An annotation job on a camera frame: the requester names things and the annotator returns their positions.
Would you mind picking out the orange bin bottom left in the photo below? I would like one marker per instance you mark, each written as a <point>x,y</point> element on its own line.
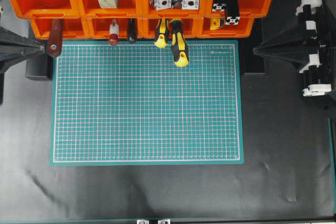
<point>73,28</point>

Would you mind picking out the silver bracket bottom right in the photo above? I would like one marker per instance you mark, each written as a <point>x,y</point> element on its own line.
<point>164,221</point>

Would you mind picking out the silver corner bracket left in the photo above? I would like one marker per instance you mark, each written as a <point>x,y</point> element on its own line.
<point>161,4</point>

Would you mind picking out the yellow tool in bin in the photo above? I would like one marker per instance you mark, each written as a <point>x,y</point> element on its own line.
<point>217,23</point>

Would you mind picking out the large yellow black screwdriver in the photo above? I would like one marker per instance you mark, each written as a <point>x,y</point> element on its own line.
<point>179,46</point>

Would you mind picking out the small yellow black screwdriver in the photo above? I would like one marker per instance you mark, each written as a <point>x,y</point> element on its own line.
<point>161,33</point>

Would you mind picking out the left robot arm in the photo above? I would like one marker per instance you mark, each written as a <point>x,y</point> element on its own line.
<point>16,49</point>

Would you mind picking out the orange bin bottom right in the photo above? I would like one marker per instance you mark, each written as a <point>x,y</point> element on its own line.
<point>241,30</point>

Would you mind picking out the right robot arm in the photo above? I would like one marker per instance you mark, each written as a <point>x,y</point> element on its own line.
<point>310,47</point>

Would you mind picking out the black rack base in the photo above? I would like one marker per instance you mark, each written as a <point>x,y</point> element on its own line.
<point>39,68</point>

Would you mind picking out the green cutting mat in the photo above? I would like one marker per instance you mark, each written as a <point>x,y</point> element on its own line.
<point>131,105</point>

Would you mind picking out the silver bracket bottom left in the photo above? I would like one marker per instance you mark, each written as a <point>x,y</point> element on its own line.
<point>142,221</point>

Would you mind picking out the brown wooden handle tool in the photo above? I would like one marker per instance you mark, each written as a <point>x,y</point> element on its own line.
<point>54,44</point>

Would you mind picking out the silver corner bracket right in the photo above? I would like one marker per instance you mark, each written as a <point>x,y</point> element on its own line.
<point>190,4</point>

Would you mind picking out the dark handle tool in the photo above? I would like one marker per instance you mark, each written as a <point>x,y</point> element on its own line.
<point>132,34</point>

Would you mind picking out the red white handle tool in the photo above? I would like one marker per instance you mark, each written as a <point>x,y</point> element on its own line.
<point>113,33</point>

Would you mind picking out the silver corner bracket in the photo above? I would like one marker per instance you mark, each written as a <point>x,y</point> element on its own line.
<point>190,4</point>
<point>161,4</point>

